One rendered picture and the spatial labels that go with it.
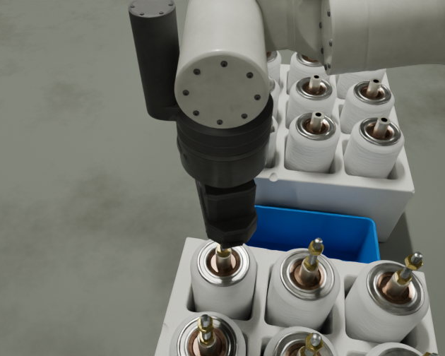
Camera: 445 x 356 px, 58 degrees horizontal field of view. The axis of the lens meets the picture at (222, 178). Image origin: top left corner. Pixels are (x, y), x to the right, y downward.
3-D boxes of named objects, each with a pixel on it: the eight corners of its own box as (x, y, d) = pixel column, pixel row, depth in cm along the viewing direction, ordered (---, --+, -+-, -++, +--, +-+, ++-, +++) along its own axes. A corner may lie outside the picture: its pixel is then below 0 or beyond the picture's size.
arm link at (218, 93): (268, 95, 40) (280, -22, 32) (275, 174, 33) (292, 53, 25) (156, 93, 41) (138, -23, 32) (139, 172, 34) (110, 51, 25)
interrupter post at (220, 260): (232, 256, 58) (232, 244, 56) (230, 271, 56) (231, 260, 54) (216, 254, 58) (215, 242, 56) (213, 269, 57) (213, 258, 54)
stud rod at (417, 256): (398, 288, 53) (419, 260, 47) (392, 282, 54) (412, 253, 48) (403, 285, 53) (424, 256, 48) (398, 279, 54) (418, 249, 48)
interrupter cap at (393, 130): (396, 121, 77) (397, 119, 77) (402, 149, 72) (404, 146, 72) (356, 118, 78) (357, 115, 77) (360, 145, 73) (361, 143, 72)
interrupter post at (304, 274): (294, 272, 56) (297, 260, 54) (309, 265, 57) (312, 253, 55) (304, 287, 55) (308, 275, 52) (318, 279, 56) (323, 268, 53)
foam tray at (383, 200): (366, 125, 114) (386, 70, 100) (386, 243, 88) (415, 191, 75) (229, 114, 117) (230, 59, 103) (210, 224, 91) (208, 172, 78)
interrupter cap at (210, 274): (251, 243, 60) (251, 240, 59) (247, 290, 55) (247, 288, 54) (201, 238, 60) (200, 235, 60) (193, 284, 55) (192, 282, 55)
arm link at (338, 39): (196, 48, 38) (342, 28, 36) (189, 109, 32) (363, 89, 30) (179, -22, 33) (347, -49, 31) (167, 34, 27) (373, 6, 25)
